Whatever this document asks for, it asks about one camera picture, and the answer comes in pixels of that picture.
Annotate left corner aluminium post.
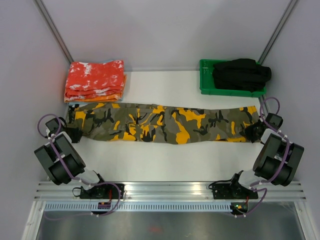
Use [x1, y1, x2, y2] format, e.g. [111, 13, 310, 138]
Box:
[33, 0, 74, 64]

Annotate white slotted cable duct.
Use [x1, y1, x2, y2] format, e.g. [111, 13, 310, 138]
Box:
[44, 201, 232, 213]

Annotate camouflage yellow green trousers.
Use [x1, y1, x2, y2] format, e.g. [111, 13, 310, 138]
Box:
[66, 103, 260, 145]

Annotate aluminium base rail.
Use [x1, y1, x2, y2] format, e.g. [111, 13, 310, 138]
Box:
[33, 181, 307, 202]

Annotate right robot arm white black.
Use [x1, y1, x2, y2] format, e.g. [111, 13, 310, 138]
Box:
[227, 113, 304, 199]

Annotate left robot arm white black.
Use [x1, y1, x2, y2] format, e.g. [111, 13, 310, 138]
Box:
[34, 113, 109, 199]

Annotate corner aluminium post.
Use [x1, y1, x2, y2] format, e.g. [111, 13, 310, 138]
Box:
[258, 0, 300, 64]
[33, 0, 74, 64]

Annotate green plastic tray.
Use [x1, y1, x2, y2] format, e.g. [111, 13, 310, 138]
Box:
[199, 59, 267, 98]

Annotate red white folded trousers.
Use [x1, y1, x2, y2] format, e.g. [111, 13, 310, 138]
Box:
[64, 59, 126, 100]

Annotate black trousers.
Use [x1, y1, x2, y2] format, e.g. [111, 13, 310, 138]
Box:
[212, 58, 272, 93]

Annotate right corner aluminium post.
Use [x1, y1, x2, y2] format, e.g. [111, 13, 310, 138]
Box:
[258, 0, 300, 64]

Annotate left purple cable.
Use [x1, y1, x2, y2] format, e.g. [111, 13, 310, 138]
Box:
[36, 113, 123, 217]

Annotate orange folded trousers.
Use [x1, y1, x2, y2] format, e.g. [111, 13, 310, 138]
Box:
[63, 74, 127, 103]

